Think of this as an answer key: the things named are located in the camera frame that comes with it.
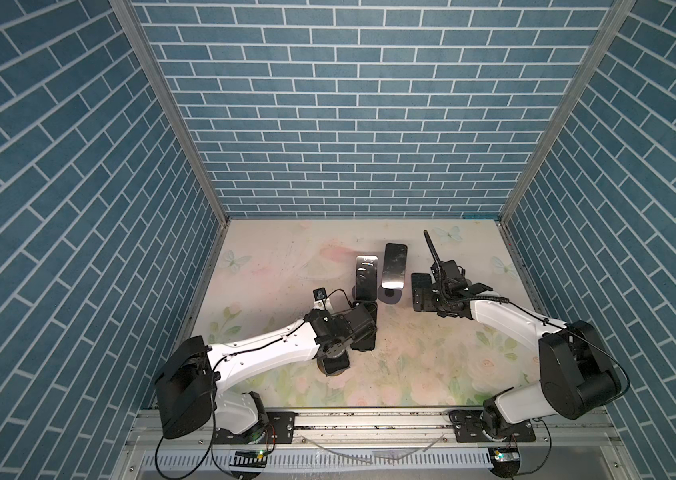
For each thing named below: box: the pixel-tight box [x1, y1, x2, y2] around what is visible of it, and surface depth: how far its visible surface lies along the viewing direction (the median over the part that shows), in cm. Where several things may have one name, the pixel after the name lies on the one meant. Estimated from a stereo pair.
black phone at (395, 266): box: [381, 243, 408, 289], surface depth 95 cm
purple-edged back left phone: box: [355, 255, 379, 303], surface depth 95 cm
